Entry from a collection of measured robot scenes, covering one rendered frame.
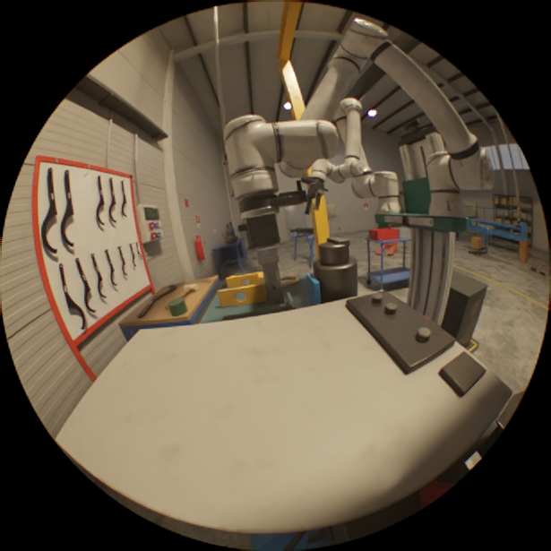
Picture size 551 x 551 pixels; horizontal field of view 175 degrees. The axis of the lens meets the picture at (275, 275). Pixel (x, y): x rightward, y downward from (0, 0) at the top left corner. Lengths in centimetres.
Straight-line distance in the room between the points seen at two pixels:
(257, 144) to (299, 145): 8
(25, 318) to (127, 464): 155
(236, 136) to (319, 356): 35
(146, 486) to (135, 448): 3
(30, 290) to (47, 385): 66
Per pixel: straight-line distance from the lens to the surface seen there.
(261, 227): 29
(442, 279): 118
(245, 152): 34
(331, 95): 64
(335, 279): 27
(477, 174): 81
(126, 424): 19
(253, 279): 72
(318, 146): 37
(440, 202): 89
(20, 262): 172
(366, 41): 78
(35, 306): 170
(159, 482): 15
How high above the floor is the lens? 131
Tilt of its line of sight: 17 degrees down
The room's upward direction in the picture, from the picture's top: 10 degrees counter-clockwise
